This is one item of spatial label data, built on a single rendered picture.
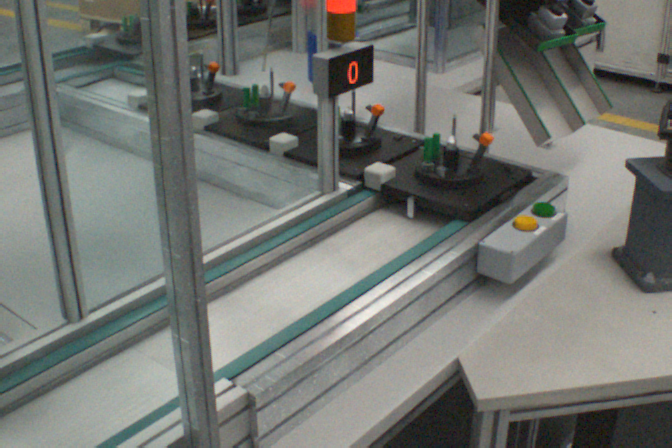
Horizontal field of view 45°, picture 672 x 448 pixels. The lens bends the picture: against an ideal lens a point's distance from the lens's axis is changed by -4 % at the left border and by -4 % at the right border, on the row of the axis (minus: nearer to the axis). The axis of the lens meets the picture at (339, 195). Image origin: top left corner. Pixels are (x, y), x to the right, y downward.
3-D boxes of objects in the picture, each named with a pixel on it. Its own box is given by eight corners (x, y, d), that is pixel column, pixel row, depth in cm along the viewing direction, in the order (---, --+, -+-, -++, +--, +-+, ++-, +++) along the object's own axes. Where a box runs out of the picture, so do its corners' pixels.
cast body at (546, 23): (560, 44, 171) (574, 16, 166) (545, 45, 169) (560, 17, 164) (535, 19, 176) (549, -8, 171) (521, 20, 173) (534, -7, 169)
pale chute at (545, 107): (573, 133, 182) (586, 123, 178) (536, 147, 174) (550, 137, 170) (509, 26, 187) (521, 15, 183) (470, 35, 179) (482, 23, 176)
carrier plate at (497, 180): (531, 180, 168) (532, 170, 167) (469, 222, 151) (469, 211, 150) (432, 151, 182) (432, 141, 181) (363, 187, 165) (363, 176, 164)
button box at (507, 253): (565, 240, 155) (569, 210, 153) (510, 285, 141) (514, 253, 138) (532, 229, 159) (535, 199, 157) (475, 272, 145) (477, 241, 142)
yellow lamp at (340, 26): (361, 37, 147) (361, 10, 145) (343, 43, 144) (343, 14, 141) (339, 32, 150) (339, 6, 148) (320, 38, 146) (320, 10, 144)
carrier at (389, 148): (426, 149, 183) (429, 94, 177) (357, 185, 166) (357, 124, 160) (339, 124, 196) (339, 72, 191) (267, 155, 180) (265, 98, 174)
